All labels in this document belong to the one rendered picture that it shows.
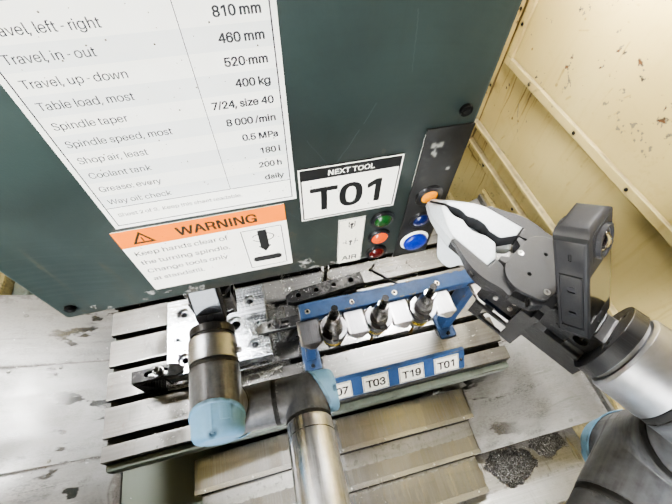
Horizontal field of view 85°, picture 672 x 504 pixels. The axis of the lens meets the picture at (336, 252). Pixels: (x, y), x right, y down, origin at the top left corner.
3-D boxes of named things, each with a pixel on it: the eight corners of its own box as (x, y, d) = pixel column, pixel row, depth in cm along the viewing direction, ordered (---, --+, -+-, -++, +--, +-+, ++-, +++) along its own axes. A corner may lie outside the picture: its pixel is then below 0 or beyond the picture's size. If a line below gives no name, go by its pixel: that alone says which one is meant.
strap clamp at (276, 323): (303, 337, 116) (301, 318, 104) (262, 347, 114) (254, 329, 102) (301, 328, 118) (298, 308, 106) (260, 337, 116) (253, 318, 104)
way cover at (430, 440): (492, 489, 119) (512, 488, 105) (207, 579, 105) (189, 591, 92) (453, 394, 135) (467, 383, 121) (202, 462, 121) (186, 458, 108)
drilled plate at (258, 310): (274, 358, 109) (272, 353, 104) (173, 382, 104) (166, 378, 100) (264, 291, 121) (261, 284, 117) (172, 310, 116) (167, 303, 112)
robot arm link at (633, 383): (690, 408, 26) (724, 332, 29) (625, 362, 28) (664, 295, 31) (619, 425, 32) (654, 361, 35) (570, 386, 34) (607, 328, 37)
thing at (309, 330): (325, 347, 83) (325, 345, 83) (302, 352, 83) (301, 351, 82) (318, 319, 87) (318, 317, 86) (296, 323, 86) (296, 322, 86)
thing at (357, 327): (371, 336, 85) (371, 334, 84) (349, 341, 84) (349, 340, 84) (362, 309, 89) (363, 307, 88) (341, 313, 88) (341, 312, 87)
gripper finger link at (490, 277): (438, 256, 36) (518, 316, 32) (442, 247, 35) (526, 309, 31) (466, 229, 38) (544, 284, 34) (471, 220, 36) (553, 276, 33)
